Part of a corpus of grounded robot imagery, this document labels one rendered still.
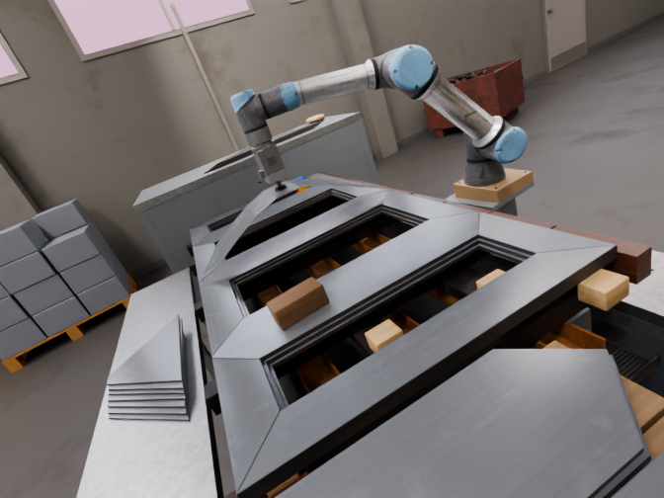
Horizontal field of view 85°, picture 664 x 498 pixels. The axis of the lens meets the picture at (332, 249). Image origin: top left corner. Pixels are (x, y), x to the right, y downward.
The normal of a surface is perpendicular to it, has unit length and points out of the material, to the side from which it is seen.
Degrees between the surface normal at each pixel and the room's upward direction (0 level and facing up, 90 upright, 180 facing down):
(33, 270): 90
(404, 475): 0
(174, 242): 90
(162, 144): 90
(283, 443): 0
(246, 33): 90
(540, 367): 0
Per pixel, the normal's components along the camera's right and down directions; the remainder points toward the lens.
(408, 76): 0.04, 0.35
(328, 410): -0.33, -0.85
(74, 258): 0.46, 0.23
